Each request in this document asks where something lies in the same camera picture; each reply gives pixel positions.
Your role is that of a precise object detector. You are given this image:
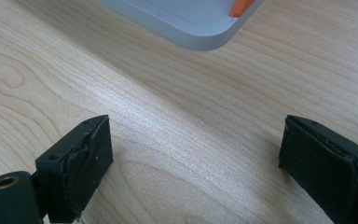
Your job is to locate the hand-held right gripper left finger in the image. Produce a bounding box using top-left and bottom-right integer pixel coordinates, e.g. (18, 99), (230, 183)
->
(34, 114), (114, 224)

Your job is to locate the white two-tier shoe rack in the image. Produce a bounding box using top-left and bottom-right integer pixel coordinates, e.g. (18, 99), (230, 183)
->
(97, 0), (265, 52)

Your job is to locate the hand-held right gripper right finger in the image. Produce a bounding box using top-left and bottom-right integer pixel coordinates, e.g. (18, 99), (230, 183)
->
(278, 114), (358, 224)

